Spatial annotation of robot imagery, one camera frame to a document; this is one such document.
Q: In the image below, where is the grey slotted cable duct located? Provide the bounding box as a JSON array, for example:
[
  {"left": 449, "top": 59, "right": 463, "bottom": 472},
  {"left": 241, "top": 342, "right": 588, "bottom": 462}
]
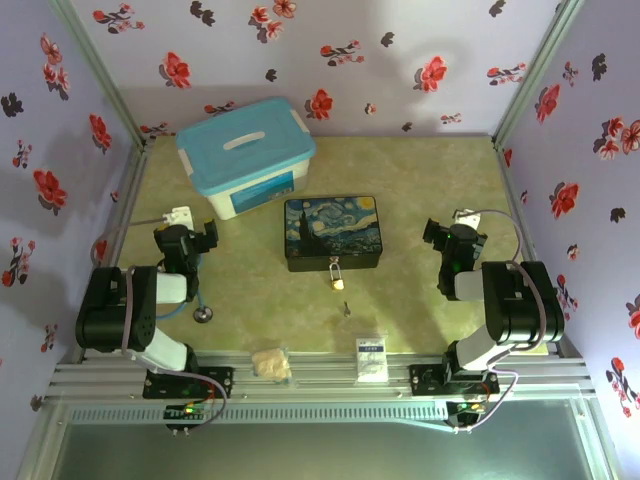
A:
[{"left": 64, "top": 405, "right": 451, "bottom": 425}]

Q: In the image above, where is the aluminium frame post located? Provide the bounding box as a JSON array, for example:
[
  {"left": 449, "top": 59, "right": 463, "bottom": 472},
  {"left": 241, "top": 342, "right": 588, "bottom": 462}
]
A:
[
  {"left": 48, "top": 0, "right": 152, "bottom": 154},
  {"left": 491, "top": 0, "right": 585, "bottom": 152}
]

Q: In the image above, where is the green circuit board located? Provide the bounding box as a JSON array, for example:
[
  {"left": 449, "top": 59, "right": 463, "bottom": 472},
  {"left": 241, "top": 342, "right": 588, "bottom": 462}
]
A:
[{"left": 164, "top": 402, "right": 214, "bottom": 420}]

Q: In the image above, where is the small white labelled packet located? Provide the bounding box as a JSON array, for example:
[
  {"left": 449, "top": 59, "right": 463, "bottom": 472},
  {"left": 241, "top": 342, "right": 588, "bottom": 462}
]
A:
[{"left": 354, "top": 334, "right": 392, "bottom": 386}]

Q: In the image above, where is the clear bag with beige contents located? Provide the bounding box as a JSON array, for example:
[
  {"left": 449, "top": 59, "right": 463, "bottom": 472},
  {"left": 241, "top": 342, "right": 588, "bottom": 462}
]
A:
[{"left": 250, "top": 346, "right": 294, "bottom": 387}]

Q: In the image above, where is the blue tube stethoscope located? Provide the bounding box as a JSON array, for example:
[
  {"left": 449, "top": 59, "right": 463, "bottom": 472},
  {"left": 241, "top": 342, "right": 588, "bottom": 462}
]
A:
[{"left": 155, "top": 249, "right": 215, "bottom": 326}]

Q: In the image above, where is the aluminium frame rail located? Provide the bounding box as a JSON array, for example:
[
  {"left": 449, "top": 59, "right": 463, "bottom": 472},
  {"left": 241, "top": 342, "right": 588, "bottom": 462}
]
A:
[{"left": 47, "top": 351, "right": 599, "bottom": 402}]

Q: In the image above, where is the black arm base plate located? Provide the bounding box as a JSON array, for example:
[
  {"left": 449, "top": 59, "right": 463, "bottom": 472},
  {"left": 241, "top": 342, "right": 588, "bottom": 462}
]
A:
[
  {"left": 408, "top": 363, "right": 501, "bottom": 397},
  {"left": 142, "top": 365, "right": 236, "bottom": 400}
]

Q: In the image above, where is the black circuit board with leds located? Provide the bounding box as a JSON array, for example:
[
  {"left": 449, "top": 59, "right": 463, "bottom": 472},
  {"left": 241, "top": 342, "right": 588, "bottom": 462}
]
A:
[{"left": 445, "top": 399, "right": 491, "bottom": 429}]

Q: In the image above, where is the blue lidded plastic storage box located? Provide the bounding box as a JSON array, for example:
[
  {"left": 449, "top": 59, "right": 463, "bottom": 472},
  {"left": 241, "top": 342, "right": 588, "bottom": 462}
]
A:
[{"left": 174, "top": 96, "right": 318, "bottom": 221}]

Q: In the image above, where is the starry night painted box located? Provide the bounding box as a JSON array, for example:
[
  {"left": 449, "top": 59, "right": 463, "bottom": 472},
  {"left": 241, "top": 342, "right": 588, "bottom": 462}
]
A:
[{"left": 283, "top": 195, "right": 382, "bottom": 274}]

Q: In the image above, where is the small brass padlock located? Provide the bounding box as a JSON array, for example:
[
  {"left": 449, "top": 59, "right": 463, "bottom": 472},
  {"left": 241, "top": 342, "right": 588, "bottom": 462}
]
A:
[{"left": 328, "top": 255, "right": 347, "bottom": 293}]

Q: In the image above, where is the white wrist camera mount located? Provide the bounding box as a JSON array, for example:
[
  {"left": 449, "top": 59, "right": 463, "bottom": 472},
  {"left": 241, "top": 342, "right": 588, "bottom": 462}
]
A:
[
  {"left": 161, "top": 205, "right": 194, "bottom": 228},
  {"left": 452, "top": 207, "right": 484, "bottom": 229}
]

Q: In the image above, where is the grey left arm cable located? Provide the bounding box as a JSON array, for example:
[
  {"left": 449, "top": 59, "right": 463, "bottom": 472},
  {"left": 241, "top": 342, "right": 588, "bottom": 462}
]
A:
[{"left": 91, "top": 215, "right": 228, "bottom": 432}]

